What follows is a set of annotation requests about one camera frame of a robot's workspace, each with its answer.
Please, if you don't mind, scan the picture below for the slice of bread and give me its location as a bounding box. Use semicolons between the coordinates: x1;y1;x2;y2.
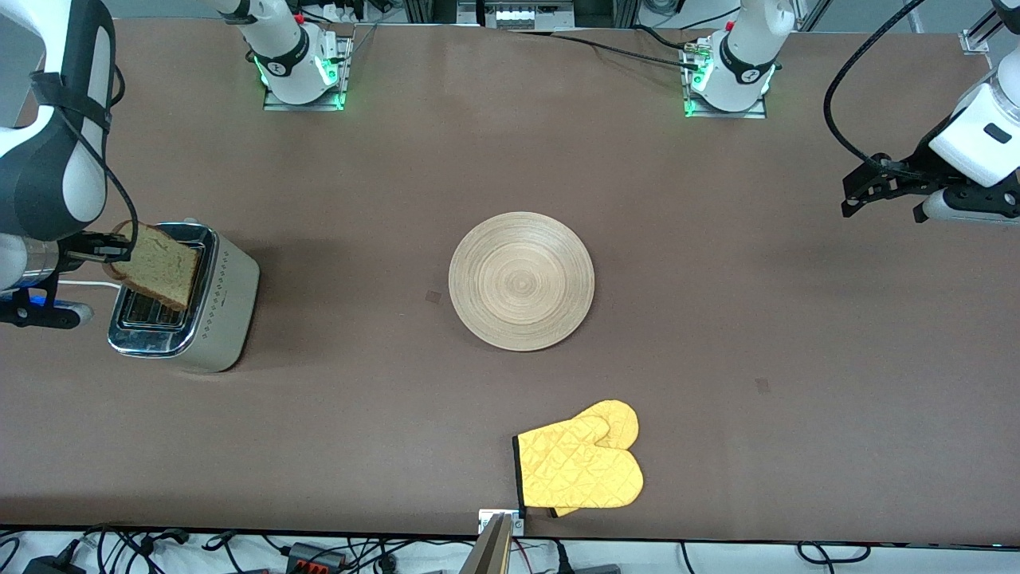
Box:
102;221;202;313

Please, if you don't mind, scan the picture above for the round wooden plate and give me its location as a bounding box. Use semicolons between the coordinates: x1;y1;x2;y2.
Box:
448;211;596;352

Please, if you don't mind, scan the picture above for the silver two-slot toaster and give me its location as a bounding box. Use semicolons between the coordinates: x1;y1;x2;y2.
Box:
108;218;261;374

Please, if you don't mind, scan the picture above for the black orange terminal block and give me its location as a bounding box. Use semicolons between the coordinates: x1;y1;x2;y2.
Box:
285;542;349;572

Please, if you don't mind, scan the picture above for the grey control box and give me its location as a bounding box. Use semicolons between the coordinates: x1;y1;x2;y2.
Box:
458;0;576;30

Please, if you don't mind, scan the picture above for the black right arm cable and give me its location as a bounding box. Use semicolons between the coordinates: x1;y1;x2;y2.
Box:
32;68;141;264

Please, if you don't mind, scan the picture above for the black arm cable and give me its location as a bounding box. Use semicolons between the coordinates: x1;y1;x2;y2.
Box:
822;0;929;172
32;68;141;264

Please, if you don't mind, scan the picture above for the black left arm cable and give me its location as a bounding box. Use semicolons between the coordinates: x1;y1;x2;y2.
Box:
822;0;929;172

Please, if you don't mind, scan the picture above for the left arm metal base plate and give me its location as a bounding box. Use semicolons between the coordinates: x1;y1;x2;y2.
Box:
682;36;769;120

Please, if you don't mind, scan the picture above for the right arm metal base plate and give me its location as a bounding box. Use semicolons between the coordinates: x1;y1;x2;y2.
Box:
262;32;353;112

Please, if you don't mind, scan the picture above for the thin black table cable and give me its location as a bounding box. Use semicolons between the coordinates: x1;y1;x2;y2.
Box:
510;29;712;71

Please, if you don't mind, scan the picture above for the black looped floor cable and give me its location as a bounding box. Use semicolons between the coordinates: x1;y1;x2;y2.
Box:
797;541;871;565

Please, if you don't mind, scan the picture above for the small metal mounting bracket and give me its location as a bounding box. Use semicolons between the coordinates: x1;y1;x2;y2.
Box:
478;509;527;537

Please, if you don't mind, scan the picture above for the aluminium camera mount profile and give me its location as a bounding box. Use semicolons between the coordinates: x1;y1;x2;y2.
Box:
458;513;513;574

